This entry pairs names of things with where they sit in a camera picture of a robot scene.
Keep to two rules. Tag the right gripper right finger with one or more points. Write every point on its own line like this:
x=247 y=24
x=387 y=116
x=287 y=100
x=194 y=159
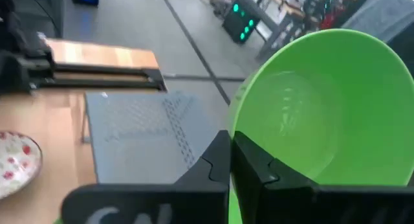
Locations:
x=291 y=204

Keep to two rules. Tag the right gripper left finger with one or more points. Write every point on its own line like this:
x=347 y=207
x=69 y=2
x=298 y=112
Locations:
x=194 y=201

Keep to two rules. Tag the green bowl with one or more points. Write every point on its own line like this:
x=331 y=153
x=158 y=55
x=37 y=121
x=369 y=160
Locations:
x=323 y=104

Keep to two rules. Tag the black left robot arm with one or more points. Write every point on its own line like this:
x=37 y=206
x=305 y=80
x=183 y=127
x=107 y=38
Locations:
x=16 y=39

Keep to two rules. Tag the grey shelf table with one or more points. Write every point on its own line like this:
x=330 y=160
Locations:
x=139 y=146

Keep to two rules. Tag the white floral plate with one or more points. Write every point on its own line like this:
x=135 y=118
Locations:
x=16 y=162

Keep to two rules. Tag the black box with green lights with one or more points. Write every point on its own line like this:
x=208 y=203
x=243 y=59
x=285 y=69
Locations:
x=241 y=23

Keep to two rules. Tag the cluttered workbench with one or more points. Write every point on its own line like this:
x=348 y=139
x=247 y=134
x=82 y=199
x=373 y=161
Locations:
x=284 y=10

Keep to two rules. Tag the black frame rail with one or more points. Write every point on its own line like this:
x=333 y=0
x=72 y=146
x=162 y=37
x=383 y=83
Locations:
x=103 y=68

